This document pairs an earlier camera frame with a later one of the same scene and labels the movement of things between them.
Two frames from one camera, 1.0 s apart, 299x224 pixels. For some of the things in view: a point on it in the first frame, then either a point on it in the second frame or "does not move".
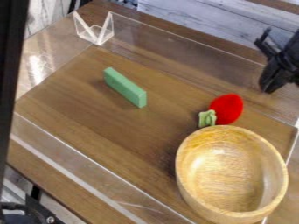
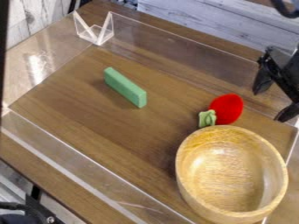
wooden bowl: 231,175 does not move
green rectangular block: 126,87 does not move
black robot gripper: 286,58 → 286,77
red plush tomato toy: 226,110 does not move
